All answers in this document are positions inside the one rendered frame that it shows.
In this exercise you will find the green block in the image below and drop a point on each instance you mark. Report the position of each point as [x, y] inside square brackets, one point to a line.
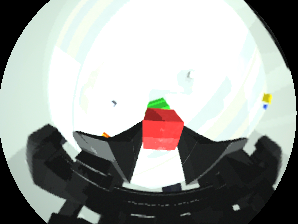
[163, 104]
[155, 101]

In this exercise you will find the red block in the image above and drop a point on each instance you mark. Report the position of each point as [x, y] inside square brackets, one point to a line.
[161, 129]

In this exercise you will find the yellow cube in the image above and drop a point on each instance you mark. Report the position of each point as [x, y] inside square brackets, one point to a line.
[266, 98]

